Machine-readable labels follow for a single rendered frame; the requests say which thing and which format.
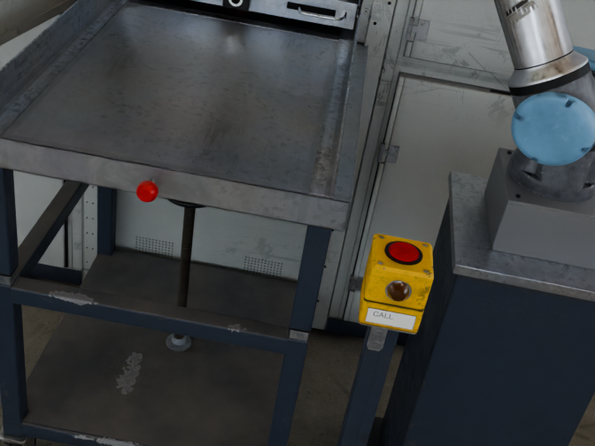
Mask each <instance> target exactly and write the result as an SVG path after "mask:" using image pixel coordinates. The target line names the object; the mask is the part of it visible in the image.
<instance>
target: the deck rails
mask: <svg viewBox="0 0 595 446"><path fill-rule="evenodd" d="M126 3H127V1H125V0H77V1H76V2H75V3H74V4H73V5H72V6H71V7H69V8H68V9H67V10H66V11H65V12H64V13H63V14H61V15H60V16H59V17H58V18H57V19H56V20H55V21H54V22H52V23H51V24H50V25H49V26H48V27H47V28H46V29H44V30H43V31H42V32H41V33H40V34H39V35H38V36H36V38H35V39H34V40H33V41H32V42H31V43H29V44H28V45H27V46H26V47H25V48H24V49H23V50H22V51H20V52H19V53H18V54H17V55H16V56H15V57H14V58H12V59H11V60H10V61H9V62H8V63H7V64H6V65H4V66H3V67H2V68H1V69H0V136H1V135H2V134H3V133H4V132H5V131H6V130H7V128H8V127H9V126H10V125H11V124H12V123H13V122H14V121H15V120H16V119H17V118H18V117H19V116H20V115H21V114H22V112H23V111H24V110H25V109H26V108H27V107H28V106H29V105H30V104H31V103H32V102H33V101H34V100H35V99H36V98H37V97H38V96H39V95H40V94H41V93H42V92H43V91H44V90H45V89H46V88H47V87H48V86H49V85H50V84H51V83H52V82H53V80H54V79H55V78H56V77H57V76H58V75H59V74H60V73H61V72H62V71H63V70H64V69H65V68H66V67H67V66H68V64H69V63H70V62H71V61H72V60H73V59H74V58H75V57H76V56H77V55H78V54H79V53H80V52H81V51H82V50H83V49H84V47H85V46H86V45H87V44H88V43H89V42H90V41H91V40H92V39H93V38H94V37H95V36H96V35H97V34H98V33H99V31H100V30H101V29H102V28H103V27H104V26H105V25H106V24H107V23H108V22H109V21H110V20H111V19H112V18H113V17H114V16H115V14H116V13H117V12H118V11H119V10H120V9H121V8H122V7H123V6H124V5H125V4H126ZM359 16H360V14H359ZM359 16H358V22H357V26H356V31H355V35H354V40H353V42H348V41H344V40H339V43H338V47H337V52H336V60H335V64H334V69H333V73H332V78H331V82H330V87H329V92H328V100H327V104H326V109H325V113H324V118H323V122H322V127H321V135H320V140H319V144H318V149H317V153H316V158H315V162H314V167H313V175H312V179H311V184H310V188H309V194H308V195H312V196H321V197H326V198H331V199H334V197H335V192H336V180H337V174H338V167H339V161H340V156H341V149H342V143H343V137H344V125H345V119H346V113H347V107H348V101H349V95H350V88H351V82H352V70H353V64H354V59H355V52H356V46H357V43H356V39H357V33H358V27H359Z"/></svg>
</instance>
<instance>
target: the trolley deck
mask: <svg viewBox="0 0 595 446"><path fill-rule="evenodd" d="M338 43H339V41H334V40H329V39H324V38H319V37H314V36H309V35H300V34H295V33H290V32H285V31H280V30H275V29H270V28H265V27H256V26H251V25H246V24H241V23H236V22H231V21H226V20H221V19H212V18H207V17H202V16H197V15H192V14H188V13H182V12H173V11H169V10H163V9H159V8H154V7H149V6H144V5H139V4H130V3H126V4H125V5H124V6H123V7H122V8H121V9H120V10H119V11H118V12H117V13H116V14H115V16H114V17H113V18H112V19H111V20H110V21H109V22H108V23H107V24H106V25H105V26H104V27H103V28H102V29H101V30H100V31H99V33H98V34H97V35H96V36H95V37H94V38H93V39H92V40H91V41H90V42H89V43H88V44H87V45H86V46H85V47H84V49H83V50H82V51H81V52H80V53H79V54H78V55H77V56H76V57H75V58H74V59H73V60H72V61H71V62H70V63H69V64H68V66H67V67H66V68H65V69H64V70H63V71H62V72H61V73H60V74H59V75H58V76H57V77H56V78H55V79H54V80H53V82H52V83H51V84H50V85H49V86H48V87H47V88H46V89H45V90H44V91H43V92H42V93H41V94H40V95H39V96H38V97H37V98H36V99H35V100H34V101H33V102H32V103H31V104H30V105H29V106H28V107H27V108H26V109H25V110H24V111H23V112H22V114H21V115H20V116H19V117H18V118H17V119H16V120H15V121H14V122H13V123H12V124H11V125H10V126H9V127H8V128H7V130H6V131H5V132H4V133H3V134H2V135H1V136H0V168H3V169H8V170H13V171H17V172H23V173H31V174H36V175H41V176H46V177H51V178H56V179H60V180H65V181H74V182H79V183H84V184H89V185H94V186H98V187H103V188H112V189H117V190H122V191H127V192H132V193H136V189H137V187H138V185H139V184H140V183H141V182H142V181H149V180H150V179H154V180H155V181H156V182H155V184H156V185H157V187H158V195H157V197H160V198H165V199H170V200H174V201H180V202H184V203H189V204H198V205H203V206H208V207H212V208H218V209H222V210H227V211H236V212H241V213H246V214H250V215H256V216H260V217H265V218H270V219H279V220H284V221H288V222H294V223H298V224H303V225H308V226H313V227H322V228H326V229H332V230H336V231H342V232H345V228H346V224H347V219H348V215H349V211H350V207H351V202H352V190H353V182H354V174H355V165H356V157H357V148H358V140H359V125H360V117H361V109H362V101H363V92H364V84H365V76H366V68H367V53H368V46H363V45H358V44H357V46H356V52H355V59H354V64H353V70H352V82H351V88H350V95H349V101H348V107H347V113H346V119H345V125H344V137H343V143H342V149H341V156H340V161H339V167H338V174H337V180H336V192H335V197H334V199H331V198H326V197H321V196H312V195H308V194H309V188H310V184H311V179H312V175H313V167H314V162H315V158H316V153H317V149H318V144H319V140H320V135H321V127H322V122H323V118H324V113H325V109H326V104H327V100H328V92H329V87H330V82H331V78H332V73H333V69H334V64H335V60H336V52H337V47H338Z"/></svg>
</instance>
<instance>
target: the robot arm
mask: <svg viewBox="0 0 595 446"><path fill-rule="evenodd" d="M494 3H495V6H496V9H497V12H498V17H499V20H500V24H501V26H502V29H503V33H504V36H505V38H506V44H507V47H508V50H509V53H510V56H511V59H512V62H513V65H514V72H513V74H512V76H511V78H510V79H509V81H508V87H509V90H510V93H511V97H512V99H513V103H514V108H515V111H514V115H513V117H512V124H511V131H512V136H513V139H514V142H515V144H516V146H517V148H516V149H515V151H514V152H513V154H512V156H511V157H510V160H509V163H508V166H507V172H508V174H509V176H510V177H511V179H512V180H513V181H514V182H515V183H517V184H518V185H519V186H521V187H522V188H524V189H526V190H528V191H529V192H531V193H533V194H535V195H538V196H541V197H544V198H548V199H552V200H555V201H561V202H570V203H574V202H582V201H585V200H588V199H590V198H591V197H592V196H593V195H594V193H595V50H591V49H587V48H583V47H577V46H573V45H572V42H571V39H570V36H569V32H568V27H567V23H566V20H565V17H564V13H563V10H562V7H561V4H560V0H494Z"/></svg>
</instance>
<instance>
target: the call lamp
mask: <svg viewBox="0 0 595 446"><path fill-rule="evenodd" d="M385 294H386V296H387V297H388V298H389V299H390V300H393V301H396V302H401V301H405V300H406V299H408V298H409V297H410V295H411V294H412V288H411V286H410V284H409V283H408V282H406V281H402V280H394V281H390V282H389V283H388V284H387V285H386V287H385Z"/></svg>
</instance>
